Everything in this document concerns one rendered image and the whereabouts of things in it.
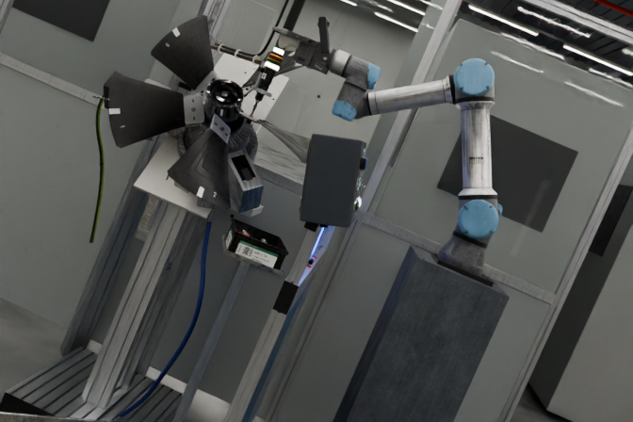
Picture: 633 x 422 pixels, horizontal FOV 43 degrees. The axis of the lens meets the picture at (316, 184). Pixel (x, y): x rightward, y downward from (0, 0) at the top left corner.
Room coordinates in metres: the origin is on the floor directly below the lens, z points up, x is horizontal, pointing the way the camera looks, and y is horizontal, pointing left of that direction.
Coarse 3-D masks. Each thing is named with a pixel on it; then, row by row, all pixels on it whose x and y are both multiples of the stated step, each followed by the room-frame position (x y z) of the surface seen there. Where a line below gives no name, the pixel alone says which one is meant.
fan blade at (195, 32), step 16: (192, 32) 2.70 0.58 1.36; (208, 32) 2.68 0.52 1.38; (160, 48) 2.72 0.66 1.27; (176, 48) 2.70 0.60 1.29; (192, 48) 2.67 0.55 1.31; (208, 48) 2.65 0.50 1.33; (176, 64) 2.68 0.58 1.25; (192, 64) 2.66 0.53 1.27; (208, 64) 2.63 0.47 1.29; (192, 80) 2.65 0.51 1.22
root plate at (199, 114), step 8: (184, 96) 2.53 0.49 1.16; (192, 96) 2.54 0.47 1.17; (200, 96) 2.55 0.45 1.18; (184, 104) 2.54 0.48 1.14; (192, 104) 2.54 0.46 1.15; (200, 104) 2.55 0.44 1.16; (192, 112) 2.55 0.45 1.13; (200, 112) 2.56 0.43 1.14; (192, 120) 2.56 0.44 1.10; (200, 120) 2.56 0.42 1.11
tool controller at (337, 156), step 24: (312, 144) 1.72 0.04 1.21; (336, 144) 1.72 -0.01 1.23; (360, 144) 1.72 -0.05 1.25; (312, 168) 1.72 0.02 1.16; (336, 168) 1.72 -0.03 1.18; (360, 168) 1.74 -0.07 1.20; (312, 192) 1.72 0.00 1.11; (336, 192) 1.72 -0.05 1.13; (312, 216) 1.72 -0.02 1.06; (336, 216) 1.72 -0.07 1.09
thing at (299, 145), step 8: (272, 128) 2.52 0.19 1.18; (280, 136) 2.50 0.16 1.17; (288, 136) 2.53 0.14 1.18; (296, 136) 2.59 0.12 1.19; (288, 144) 2.47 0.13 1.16; (296, 144) 2.50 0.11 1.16; (304, 144) 2.54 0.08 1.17; (296, 152) 2.46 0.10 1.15; (304, 152) 2.49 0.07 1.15; (304, 160) 2.45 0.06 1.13
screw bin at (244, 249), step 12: (240, 228) 2.48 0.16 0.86; (252, 228) 2.49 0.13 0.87; (228, 240) 2.35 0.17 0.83; (240, 240) 2.27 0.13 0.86; (252, 240) 2.28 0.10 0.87; (276, 240) 2.50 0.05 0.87; (240, 252) 2.28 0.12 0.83; (252, 252) 2.28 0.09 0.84; (264, 252) 2.29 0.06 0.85; (276, 252) 2.29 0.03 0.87; (288, 252) 2.30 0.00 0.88; (264, 264) 2.29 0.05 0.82; (276, 264) 2.30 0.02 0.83
